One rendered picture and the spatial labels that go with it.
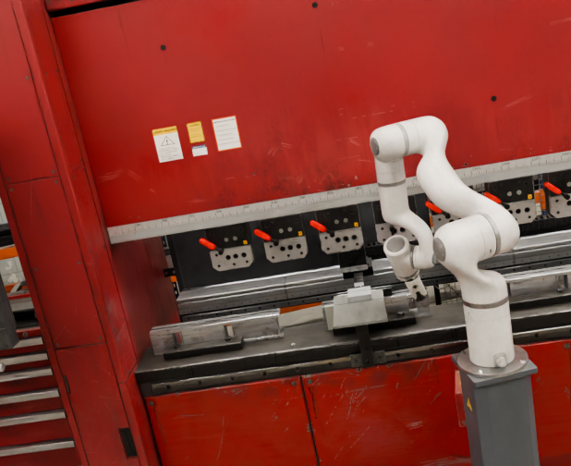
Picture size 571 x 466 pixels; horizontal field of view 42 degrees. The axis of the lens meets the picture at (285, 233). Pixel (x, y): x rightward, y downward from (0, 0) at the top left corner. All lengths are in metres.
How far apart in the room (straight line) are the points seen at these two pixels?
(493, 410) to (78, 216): 1.43
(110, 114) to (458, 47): 1.19
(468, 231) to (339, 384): 1.00
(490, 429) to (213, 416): 1.11
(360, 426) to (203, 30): 1.51
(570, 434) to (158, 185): 1.73
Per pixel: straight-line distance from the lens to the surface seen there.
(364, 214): 3.20
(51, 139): 2.52
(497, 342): 2.09
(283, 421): 2.85
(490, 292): 2.03
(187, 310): 3.11
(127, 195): 2.71
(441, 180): 2.08
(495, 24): 2.58
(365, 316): 2.55
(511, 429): 2.20
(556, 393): 2.88
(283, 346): 2.74
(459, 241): 1.95
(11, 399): 3.36
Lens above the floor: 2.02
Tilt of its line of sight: 16 degrees down
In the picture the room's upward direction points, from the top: 11 degrees counter-clockwise
